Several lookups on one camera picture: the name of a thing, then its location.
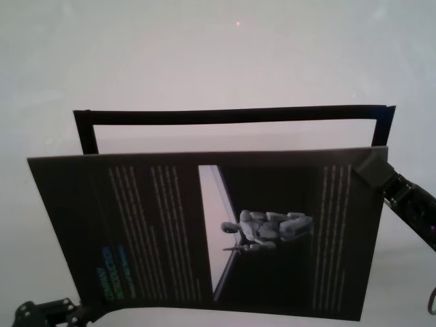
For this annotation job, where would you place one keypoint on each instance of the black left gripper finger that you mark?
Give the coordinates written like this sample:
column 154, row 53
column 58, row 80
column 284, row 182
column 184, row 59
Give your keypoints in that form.
column 89, row 312

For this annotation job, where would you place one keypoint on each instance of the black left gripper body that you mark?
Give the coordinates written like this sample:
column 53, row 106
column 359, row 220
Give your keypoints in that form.
column 47, row 313

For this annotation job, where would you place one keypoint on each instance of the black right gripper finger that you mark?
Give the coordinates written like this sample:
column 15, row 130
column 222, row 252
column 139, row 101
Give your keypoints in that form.
column 373, row 170

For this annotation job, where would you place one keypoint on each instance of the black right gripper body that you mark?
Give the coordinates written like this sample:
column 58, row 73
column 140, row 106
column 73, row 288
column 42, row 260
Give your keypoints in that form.
column 412, row 207

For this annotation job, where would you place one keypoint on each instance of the black company introduction poster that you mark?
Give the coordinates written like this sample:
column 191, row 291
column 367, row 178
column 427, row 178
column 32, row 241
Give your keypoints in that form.
column 170, row 238

